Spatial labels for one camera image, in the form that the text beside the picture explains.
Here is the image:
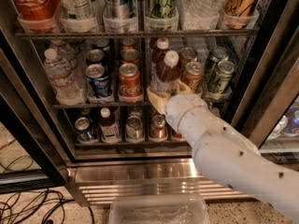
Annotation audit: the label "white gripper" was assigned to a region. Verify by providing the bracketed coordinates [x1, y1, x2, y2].
[147, 81, 220, 141]

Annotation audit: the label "brown tea bottle white cap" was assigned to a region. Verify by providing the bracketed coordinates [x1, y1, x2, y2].
[150, 50, 180, 95]

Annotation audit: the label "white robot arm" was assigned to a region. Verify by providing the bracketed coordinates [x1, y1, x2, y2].
[147, 87, 299, 223]

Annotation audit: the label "lower shelf copper can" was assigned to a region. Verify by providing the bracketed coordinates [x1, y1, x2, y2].
[149, 115, 166, 141]

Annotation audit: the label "lower shelf red can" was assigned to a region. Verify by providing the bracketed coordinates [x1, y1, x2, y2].
[171, 129, 184, 142]

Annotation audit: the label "lower shelf green white can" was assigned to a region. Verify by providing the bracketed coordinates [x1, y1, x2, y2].
[125, 116, 144, 142]

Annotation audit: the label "lower shelf tea bottle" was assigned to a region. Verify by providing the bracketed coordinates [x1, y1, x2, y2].
[99, 107, 121, 143]

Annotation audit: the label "lower shelf blue can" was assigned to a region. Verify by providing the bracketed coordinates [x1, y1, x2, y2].
[75, 117, 97, 144]

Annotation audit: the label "top shelf green can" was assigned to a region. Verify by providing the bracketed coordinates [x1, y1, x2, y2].
[147, 0, 177, 19]

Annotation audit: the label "front clear water bottle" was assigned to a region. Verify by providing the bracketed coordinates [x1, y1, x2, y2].
[44, 49, 85, 105]

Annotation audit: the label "top shelf orange can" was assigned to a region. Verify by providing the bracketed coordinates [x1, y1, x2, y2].
[222, 0, 258, 17]

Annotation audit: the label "fridge bottom vent grille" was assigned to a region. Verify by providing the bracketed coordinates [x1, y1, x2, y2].
[78, 176, 249, 204]

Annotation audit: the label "top shelf Coca-Cola can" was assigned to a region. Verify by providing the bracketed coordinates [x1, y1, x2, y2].
[13, 0, 59, 21]

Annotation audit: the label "front copper LaCroix can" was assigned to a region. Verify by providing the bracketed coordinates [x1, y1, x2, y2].
[181, 62, 204, 92]

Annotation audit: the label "copper lacroix can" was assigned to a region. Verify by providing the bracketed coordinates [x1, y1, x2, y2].
[178, 47, 198, 69]
[181, 62, 204, 92]

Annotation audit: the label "front red Coca-Cola can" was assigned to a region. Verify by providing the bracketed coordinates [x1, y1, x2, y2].
[118, 63, 142, 103]

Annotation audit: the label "red coca-cola can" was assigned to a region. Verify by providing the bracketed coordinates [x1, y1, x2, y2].
[118, 63, 142, 103]
[121, 49, 140, 67]

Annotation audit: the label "rear copper LaCroix can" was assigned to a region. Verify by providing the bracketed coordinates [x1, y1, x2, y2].
[178, 47, 198, 69]

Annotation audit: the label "middle red Coca-Cola can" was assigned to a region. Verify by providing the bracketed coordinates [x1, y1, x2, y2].
[121, 49, 140, 67]

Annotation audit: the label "front green LaCroix can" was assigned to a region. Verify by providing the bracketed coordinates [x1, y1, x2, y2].
[207, 61, 235, 94]

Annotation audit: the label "green lacroix can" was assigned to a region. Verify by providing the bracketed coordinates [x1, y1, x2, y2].
[207, 61, 235, 94]
[205, 47, 229, 82]

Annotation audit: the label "rear green LaCroix can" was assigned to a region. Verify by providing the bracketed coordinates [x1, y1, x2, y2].
[205, 47, 229, 82]

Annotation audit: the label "front blue soda can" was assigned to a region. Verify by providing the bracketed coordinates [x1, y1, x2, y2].
[85, 63, 112, 98]

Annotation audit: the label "blue soda can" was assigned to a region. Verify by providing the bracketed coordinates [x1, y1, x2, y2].
[86, 49, 105, 65]
[85, 63, 112, 98]

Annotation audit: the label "middle blue soda can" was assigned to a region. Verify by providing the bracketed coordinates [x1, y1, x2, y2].
[86, 49, 105, 65]

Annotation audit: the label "clear plastic bin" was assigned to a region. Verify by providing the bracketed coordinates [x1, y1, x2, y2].
[108, 194, 210, 224]

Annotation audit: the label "black floor cables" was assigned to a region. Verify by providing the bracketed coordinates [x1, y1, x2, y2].
[0, 154, 95, 224]

